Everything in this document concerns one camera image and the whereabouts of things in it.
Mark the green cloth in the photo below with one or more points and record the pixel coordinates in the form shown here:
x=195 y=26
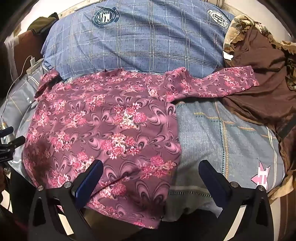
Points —
x=44 y=23

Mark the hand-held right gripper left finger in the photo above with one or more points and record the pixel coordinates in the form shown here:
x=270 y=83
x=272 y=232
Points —
x=89 y=183

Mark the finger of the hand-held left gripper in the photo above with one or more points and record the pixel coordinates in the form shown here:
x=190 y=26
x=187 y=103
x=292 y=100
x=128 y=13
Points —
x=7 y=131
x=16 y=141

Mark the white power strip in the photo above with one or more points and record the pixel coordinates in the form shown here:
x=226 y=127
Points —
x=35 y=68

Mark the brown cloth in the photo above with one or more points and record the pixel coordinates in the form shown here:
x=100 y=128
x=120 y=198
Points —
x=261 y=92

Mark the brown wooden headboard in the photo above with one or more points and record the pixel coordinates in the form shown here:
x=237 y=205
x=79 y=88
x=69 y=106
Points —
x=27 y=51

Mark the blue plaid pillow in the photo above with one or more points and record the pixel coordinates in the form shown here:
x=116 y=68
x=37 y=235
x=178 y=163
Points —
x=138 y=41

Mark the white cloth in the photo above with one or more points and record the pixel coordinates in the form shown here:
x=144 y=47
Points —
x=11 y=48

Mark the grey checked bed sheet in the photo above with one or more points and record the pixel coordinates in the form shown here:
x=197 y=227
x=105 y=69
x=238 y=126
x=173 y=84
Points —
x=208 y=139

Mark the white charger plug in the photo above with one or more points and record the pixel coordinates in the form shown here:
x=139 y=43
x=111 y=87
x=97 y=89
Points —
x=32 y=61

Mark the pink floral shirt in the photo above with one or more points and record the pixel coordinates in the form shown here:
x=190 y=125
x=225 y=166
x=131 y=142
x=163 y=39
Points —
x=104 y=127

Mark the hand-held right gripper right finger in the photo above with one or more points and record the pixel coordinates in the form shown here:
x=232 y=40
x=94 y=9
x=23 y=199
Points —
x=214 y=183

